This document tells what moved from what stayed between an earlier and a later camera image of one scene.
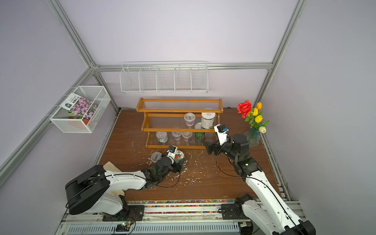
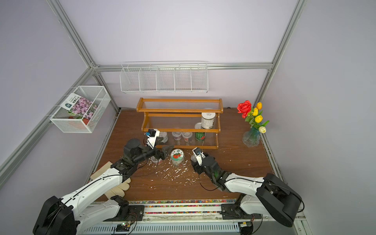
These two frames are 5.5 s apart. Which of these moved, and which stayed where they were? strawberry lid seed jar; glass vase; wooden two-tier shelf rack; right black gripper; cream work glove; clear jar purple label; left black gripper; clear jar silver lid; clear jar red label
Moved: left black gripper; right black gripper; clear jar purple label
Stayed: glass vase; strawberry lid seed jar; clear jar red label; cream work glove; clear jar silver lid; wooden two-tier shelf rack
